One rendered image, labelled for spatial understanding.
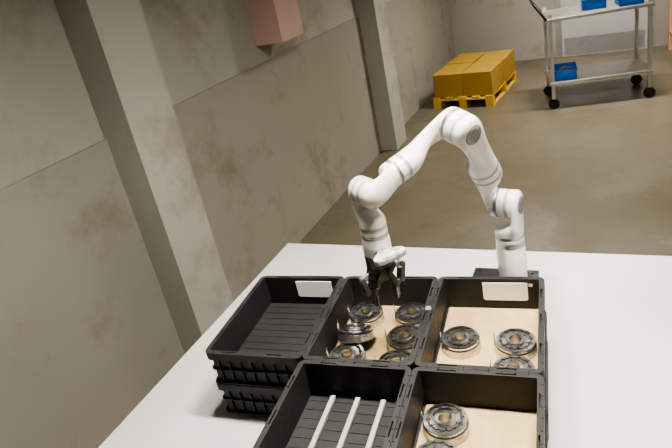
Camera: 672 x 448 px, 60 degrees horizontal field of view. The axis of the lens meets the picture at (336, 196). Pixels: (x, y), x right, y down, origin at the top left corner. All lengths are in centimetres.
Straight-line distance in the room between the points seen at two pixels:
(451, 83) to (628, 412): 539
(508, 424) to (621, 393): 39
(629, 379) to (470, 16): 726
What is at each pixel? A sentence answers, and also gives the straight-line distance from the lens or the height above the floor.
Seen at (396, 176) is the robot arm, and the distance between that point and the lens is 144.
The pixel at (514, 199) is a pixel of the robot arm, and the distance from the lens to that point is 186.
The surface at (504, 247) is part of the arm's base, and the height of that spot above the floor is 91.
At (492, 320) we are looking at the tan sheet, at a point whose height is 83.
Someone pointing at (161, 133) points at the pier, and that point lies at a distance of 286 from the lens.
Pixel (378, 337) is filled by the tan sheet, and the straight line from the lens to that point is 175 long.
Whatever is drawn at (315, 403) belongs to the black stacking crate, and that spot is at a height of 83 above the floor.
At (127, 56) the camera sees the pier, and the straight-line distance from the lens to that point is 276.
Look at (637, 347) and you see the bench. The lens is 189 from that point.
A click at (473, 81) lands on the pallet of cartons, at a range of 666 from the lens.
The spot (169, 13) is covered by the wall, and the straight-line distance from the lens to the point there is 330.
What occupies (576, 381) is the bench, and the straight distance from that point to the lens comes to 176.
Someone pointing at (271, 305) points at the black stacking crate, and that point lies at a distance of 201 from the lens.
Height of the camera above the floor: 187
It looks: 23 degrees down
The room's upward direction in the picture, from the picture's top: 12 degrees counter-clockwise
